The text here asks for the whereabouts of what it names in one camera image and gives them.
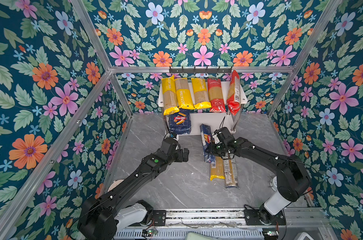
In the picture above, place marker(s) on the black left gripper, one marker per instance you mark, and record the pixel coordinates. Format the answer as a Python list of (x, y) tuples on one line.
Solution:
[(182, 158)]

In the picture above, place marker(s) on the yellow wholewheat spaghetti bag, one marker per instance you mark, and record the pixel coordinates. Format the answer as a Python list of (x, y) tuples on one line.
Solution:
[(200, 93)]

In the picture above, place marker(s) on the yellow Pastatime spaghetti bag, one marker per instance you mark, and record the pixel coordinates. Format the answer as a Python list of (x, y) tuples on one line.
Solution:
[(183, 94)]

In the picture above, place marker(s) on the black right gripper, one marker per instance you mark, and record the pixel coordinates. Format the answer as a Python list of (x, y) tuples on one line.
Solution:
[(211, 149)]

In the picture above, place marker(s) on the white alarm clock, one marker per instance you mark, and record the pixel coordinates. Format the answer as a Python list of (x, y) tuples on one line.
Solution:
[(273, 183)]

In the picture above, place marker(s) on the red-ended spaghetti bag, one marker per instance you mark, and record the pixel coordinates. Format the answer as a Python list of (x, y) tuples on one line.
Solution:
[(233, 97)]

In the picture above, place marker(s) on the white two-tier shelf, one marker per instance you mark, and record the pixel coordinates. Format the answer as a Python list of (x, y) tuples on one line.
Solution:
[(211, 119)]

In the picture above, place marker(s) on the metal hook rail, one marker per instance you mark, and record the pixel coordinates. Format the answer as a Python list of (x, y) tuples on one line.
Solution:
[(200, 70)]

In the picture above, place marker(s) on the blue Barilla spaghetti bag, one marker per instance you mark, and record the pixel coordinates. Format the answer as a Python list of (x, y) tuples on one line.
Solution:
[(205, 132)]

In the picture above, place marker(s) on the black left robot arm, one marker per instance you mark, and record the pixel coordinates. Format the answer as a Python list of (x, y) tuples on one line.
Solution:
[(98, 219)]

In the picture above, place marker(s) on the red Barilla spaghetti bag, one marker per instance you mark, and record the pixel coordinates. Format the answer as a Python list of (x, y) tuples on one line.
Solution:
[(215, 96)]

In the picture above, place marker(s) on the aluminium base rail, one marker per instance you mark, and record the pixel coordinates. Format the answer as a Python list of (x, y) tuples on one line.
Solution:
[(231, 224)]

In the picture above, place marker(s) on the beige round clock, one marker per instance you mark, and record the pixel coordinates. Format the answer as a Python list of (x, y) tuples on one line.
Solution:
[(115, 184)]

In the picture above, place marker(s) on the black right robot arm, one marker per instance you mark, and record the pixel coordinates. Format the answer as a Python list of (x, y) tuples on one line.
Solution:
[(292, 177)]

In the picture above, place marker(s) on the blue Barilla pasta bag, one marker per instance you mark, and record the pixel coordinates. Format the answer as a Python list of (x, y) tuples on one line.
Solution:
[(180, 122)]

